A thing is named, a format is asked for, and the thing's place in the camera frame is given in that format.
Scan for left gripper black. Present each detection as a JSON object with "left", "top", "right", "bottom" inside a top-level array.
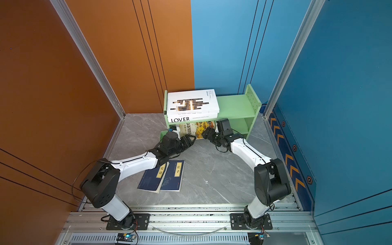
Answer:
[{"left": 167, "top": 134, "right": 197, "bottom": 158}]

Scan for white LOVER book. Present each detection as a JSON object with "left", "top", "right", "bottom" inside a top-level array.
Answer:
[{"left": 167, "top": 113, "right": 218, "bottom": 124}]

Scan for yellow Chinese history picture book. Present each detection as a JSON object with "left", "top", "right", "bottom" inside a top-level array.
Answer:
[{"left": 176, "top": 121, "right": 216, "bottom": 139}]

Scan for dark blue book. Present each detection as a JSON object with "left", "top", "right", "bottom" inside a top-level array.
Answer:
[
  {"left": 137, "top": 162, "right": 169, "bottom": 194},
  {"left": 160, "top": 160, "right": 185, "bottom": 192}
]

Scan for white book brown bars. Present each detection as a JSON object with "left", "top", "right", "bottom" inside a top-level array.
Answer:
[{"left": 166, "top": 89, "right": 220, "bottom": 115}]

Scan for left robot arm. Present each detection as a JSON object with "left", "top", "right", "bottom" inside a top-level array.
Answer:
[{"left": 80, "top": 131, "right": 197, "bottom": 230}]

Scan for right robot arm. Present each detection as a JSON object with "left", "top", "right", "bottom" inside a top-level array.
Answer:
[{"left": 202, "top": 119, "right": 292, "bottom": 229}]

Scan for green desktop shelf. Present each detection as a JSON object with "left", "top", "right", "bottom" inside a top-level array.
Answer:
[{"left": 163, "top": 84, "right": 262, "bottom": 138}]

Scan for left circuit board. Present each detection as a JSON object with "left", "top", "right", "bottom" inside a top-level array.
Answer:
[{"left": 116, "top": 233, "right": 137, "bottom": 245}]

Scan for circuit board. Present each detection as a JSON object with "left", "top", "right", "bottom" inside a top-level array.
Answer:
[
  {"left": 248, "top": 232, "right": 270, "bottom": 245},
  {"left": 116, "top": 233, "right": 137, "bottom": 245}
]

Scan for right circuit board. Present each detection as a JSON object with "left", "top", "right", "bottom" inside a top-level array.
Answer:
[{"left": 248, "top": 232, "right": 270, "bottom": 245}]

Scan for aluminium rail frame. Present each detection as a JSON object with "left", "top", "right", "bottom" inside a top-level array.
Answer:
[{"left": 57, "top": 203, "right": 323, "bottom": 245}]

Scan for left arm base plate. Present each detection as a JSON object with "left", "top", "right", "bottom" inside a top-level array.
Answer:
[{"left": 106, "top": 213, "right": 151, "bottom": 231}]

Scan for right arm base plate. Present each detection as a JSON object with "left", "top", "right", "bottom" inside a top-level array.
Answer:
[{"left": 230, "top": 213, "right": 273, "bottom": 230}]

